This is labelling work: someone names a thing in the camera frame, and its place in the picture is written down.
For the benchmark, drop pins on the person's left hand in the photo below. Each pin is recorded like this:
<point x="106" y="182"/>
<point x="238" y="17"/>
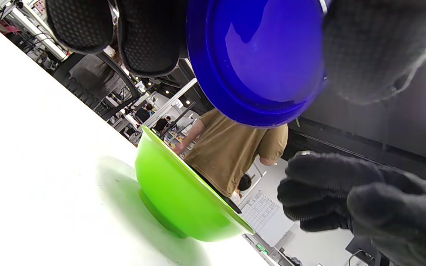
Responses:
<point x="150" y="37"/>

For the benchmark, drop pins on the person's right hand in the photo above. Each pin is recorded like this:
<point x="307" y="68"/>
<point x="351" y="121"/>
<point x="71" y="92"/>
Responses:
<point x="346" y="192"/>

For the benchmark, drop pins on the blue dice cup base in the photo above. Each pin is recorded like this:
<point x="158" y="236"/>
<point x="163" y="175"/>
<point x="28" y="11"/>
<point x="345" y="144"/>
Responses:
<point x="264" y="55"/>

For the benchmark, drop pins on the lime green plastic bowl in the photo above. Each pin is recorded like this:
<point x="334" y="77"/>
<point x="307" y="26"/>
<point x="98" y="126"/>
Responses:
<point x="176" y="192"/>

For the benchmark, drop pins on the black mesh office chair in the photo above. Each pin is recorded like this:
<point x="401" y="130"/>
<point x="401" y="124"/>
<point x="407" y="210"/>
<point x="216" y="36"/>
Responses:
<point x="91" y="77"/>

